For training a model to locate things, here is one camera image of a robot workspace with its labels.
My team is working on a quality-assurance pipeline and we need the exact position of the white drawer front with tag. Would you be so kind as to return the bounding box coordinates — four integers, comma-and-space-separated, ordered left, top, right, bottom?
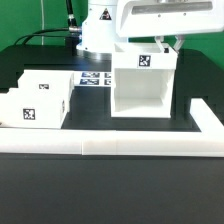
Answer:
0, 89, 68, 129

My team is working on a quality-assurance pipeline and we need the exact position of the white U-shaped fence wall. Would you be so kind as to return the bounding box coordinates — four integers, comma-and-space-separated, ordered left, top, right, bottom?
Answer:
0, 98, 224, 157

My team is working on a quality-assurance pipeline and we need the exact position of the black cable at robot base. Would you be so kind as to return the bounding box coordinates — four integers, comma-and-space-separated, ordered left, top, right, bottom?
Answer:
13, 0, 82, 46

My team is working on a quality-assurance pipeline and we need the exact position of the white marker sheet with tags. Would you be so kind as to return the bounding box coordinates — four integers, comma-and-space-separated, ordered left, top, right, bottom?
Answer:
74, 71, 111, 87

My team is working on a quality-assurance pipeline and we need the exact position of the white drawer with tag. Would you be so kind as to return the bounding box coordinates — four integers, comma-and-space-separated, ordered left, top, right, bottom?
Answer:
18, 70, 74, 111
0, 89, 68, 129

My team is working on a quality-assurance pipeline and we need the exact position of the white drawer cabinet box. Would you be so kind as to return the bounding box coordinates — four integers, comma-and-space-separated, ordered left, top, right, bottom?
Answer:
110, 43, 178, 118

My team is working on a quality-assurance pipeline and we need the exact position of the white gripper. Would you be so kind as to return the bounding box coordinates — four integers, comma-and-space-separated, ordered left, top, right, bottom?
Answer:
116, 0, 224, 52

